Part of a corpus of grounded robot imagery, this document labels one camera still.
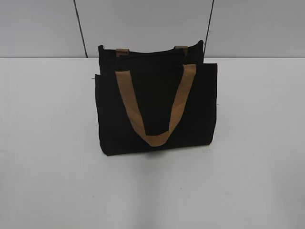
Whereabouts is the black canvas tote bag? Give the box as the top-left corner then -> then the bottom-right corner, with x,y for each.
95,41 -> 217,156

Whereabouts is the tan bag handle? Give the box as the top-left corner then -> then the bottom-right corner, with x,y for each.
115,64 -> 197,147
115,46 -> 188,57

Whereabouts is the tan rear bag handle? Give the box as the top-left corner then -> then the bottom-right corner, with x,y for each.
115,46 -> 188,57

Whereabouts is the tan front bag handle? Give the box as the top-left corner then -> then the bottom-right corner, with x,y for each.
115,64 -> 197,147

